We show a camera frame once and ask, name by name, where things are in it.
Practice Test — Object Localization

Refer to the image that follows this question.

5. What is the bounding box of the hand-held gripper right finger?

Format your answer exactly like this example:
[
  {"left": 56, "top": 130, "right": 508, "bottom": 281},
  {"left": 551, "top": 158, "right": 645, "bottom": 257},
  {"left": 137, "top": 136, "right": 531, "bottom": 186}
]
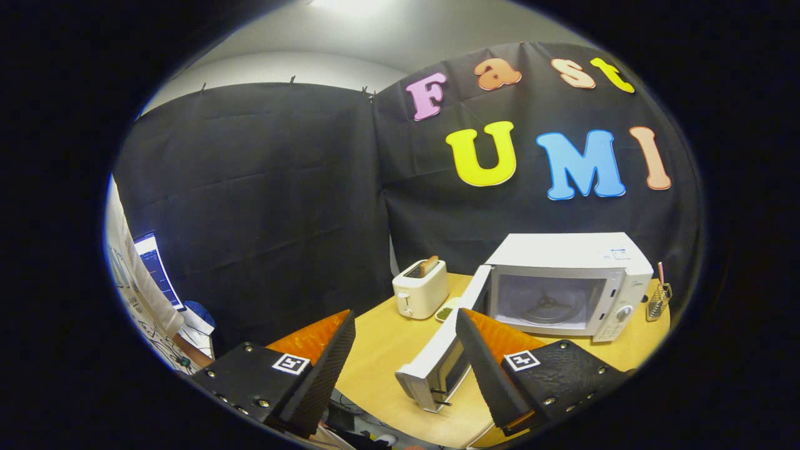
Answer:
[{"left": 455, "top": 308, "right": 629, "bottom": 436}]

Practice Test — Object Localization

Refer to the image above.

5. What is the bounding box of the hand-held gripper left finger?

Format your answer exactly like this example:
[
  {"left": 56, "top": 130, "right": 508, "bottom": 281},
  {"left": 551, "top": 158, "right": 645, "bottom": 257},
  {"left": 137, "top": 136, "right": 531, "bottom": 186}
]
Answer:
[{"left": 191, "top": 309, "right": 357, "bottom": 438}]

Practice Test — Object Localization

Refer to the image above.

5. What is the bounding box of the white microwave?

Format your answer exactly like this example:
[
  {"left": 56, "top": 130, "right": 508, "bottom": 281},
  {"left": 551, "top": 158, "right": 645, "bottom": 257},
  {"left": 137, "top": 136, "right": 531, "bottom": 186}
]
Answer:
[{"left": 395, "top": 232, "right": 654, "bottom": 413}]

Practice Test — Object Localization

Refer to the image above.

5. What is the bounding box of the white divided dish with beans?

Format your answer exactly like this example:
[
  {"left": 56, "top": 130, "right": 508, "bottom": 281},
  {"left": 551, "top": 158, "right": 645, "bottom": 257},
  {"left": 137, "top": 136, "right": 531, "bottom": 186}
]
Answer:
[{"left": 435, "top": 296, "right": 462, "bottom": 323}]

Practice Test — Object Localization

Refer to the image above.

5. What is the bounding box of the white toaster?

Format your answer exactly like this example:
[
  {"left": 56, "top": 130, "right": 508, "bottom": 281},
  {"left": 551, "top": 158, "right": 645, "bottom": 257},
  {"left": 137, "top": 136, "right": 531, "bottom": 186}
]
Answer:
[{"left": 392, "top": 255, "right": 450, "bottom": 320}]

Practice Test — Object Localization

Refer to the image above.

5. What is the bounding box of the laptop screen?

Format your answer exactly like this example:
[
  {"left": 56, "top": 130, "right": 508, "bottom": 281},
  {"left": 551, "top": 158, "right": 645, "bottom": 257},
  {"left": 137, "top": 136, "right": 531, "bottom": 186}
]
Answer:
[{"left": 133, "top": 231, "right": 187, "bottom": 312}]

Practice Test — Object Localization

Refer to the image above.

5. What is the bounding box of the wire mesh holder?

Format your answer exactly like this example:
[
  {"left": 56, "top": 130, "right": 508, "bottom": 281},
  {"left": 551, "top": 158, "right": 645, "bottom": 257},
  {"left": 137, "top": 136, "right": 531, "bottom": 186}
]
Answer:
[{"left": 646, "top": 282, "right": 673, "bottom": 322}]

